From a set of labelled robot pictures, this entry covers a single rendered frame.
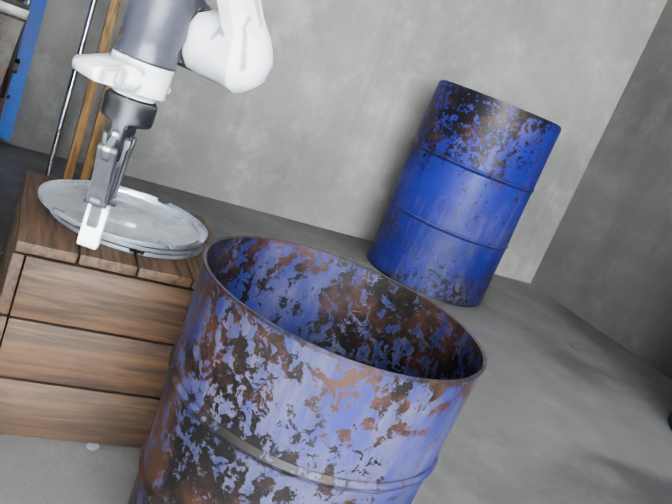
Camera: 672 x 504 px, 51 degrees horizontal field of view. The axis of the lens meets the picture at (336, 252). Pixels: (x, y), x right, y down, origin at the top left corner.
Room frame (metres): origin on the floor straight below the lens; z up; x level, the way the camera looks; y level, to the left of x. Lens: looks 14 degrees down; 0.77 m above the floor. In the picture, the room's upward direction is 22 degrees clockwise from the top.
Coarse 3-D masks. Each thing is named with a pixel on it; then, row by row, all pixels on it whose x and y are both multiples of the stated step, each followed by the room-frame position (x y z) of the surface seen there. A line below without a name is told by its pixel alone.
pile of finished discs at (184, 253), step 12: (84, 180) 1.33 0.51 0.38; (180, 216) 1.36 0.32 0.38; (192, 216) 1.38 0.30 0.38; (72, 228) 1.13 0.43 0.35; (204, 228) 1.34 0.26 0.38; (108, 240) 1.12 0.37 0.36; (204, 240) 1.27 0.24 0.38; (132, 252) 1.13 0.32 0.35; (144, 252) 1.14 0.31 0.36; (156, 252) 1.16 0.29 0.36; (168, 252) 1.17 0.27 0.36; (180, 252) 1.19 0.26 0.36; (192, 252) 1.23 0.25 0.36
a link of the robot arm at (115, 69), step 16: (80, 64) 0.93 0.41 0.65; (96, 64) 0.92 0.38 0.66; (112, 64) 0.93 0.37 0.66; (128, 64) 0.95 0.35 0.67; (144, 64) 0.95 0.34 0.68; (96, 80) 0.91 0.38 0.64; (112, 80) 0.93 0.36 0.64; (128, 80) 0.94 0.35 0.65; (144, 80) 0.96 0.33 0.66; (160, 80) 0.97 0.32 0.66; (128, 96) 0.96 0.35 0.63; (144, 96) 0.96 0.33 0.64; (160, 96) 0.98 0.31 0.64
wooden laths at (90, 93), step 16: (96, 0) 2.55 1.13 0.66; (112, 0) 2.57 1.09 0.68; (128, 0) 2.63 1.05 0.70; (112, 16) 2.58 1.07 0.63; (80, 48) 2.52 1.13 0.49; (64, 112) 2.50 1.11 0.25; (80, 112) 2.54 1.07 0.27; (80, 128) 2.53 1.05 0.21; (96, 128) 2.57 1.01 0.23; (80, 144) 2.53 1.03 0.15; (96, 144) 2.57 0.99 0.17; (48, 160) 2.48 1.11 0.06; (64, 176) 2.50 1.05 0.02; (80, 176) 2.55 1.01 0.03
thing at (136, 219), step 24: (48, 192) 1.16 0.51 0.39; (72, 192) 1.22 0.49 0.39; (120, 192) 1.33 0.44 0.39; (72, 216) 1.09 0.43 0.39; (120, 216) 1.17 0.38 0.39; (144, 216) 1.23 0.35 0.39; (168, 216) 1.30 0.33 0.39; (120, 240) 1.07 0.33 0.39; (144, 240) 1.12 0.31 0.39; (168, 240) 1.17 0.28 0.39; (192, 240) 1.22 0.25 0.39
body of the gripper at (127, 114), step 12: (108, 96) 0.96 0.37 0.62; (120, 96) 0.96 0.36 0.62; (108, 108) 0.96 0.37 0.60; (120, 108) 0.96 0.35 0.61; (132, 108) 0.96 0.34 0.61; (144, 108) 0.97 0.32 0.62; (156, 108) 1.00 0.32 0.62; (120, 120) 0.96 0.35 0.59; (132, 120) 0.96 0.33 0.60; (144, 120) 0.97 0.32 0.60; (108, 132) 0.95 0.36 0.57; (120, 132) 0.96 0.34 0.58; (132, 132) 1.01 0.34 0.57; (120, 144) 0.96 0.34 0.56; (120, 156) 0.98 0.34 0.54
